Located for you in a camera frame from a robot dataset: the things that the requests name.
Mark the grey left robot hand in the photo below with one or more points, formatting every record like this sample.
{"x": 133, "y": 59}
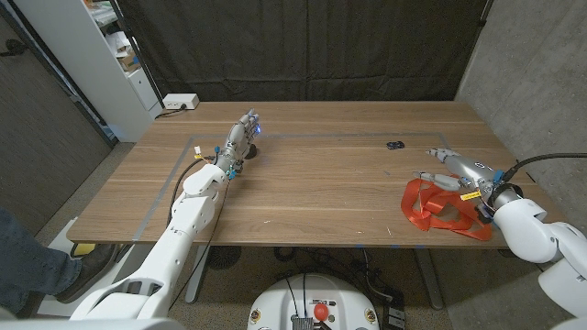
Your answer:
{"x": 236, "y": 142}

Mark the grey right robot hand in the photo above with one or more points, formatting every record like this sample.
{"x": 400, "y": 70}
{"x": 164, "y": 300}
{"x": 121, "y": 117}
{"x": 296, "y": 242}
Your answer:
{"x": 468, "y": 169}

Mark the orange ribbon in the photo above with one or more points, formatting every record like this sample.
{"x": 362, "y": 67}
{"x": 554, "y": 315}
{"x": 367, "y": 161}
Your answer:
{"x": 417, "y": 206}

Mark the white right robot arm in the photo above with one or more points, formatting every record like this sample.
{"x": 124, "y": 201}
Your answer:
{"x": 532, "y": 229}

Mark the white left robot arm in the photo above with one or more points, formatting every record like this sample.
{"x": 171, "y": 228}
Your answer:
{"x": 174, "y": 247}

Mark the small dark toy car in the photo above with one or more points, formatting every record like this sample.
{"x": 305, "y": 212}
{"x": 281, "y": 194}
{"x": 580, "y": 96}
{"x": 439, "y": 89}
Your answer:
{"x": 395, "y": 145}

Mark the black round tape roll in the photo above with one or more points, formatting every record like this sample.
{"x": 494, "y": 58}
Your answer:
{"x": 253, "y": 153}

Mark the white power outlet box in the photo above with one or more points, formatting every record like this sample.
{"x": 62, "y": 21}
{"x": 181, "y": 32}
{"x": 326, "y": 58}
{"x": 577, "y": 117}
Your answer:
{"x": 180, "y": 101}

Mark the black round floor fan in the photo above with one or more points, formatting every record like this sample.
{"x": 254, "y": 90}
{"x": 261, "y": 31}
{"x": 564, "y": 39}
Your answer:
{"x": 223, "y": 256}

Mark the grey table leg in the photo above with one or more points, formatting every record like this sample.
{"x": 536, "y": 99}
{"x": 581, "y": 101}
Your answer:
{"x": 430, "y": 279}
{"x": 197, "y": 275}

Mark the black fabric curtain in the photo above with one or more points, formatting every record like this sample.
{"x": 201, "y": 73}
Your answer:
{"x": 302, "y": 46}

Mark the cardboard box with blue tape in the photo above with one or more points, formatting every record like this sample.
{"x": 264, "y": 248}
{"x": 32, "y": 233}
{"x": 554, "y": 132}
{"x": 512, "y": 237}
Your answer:
{"x": 129, "y": 61}

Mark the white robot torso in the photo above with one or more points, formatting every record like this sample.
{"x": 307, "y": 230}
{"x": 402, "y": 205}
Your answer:
{"x": 280, "y": 302}

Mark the white shelf cabinet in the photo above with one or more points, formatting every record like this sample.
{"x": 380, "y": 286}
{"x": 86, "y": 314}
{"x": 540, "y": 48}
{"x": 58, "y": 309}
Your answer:
{"x": 87, "y": 59}

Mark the red emergency stop button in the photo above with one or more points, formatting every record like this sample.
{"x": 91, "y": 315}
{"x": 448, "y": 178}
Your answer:
{"x": 321, "y": 311}

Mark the dark shoe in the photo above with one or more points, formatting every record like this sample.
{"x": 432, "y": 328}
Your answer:
{"x": 89, "y": 270}

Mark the person's leg in jeans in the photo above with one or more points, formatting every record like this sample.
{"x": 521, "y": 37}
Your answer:
{"x": 27, "y": 270}

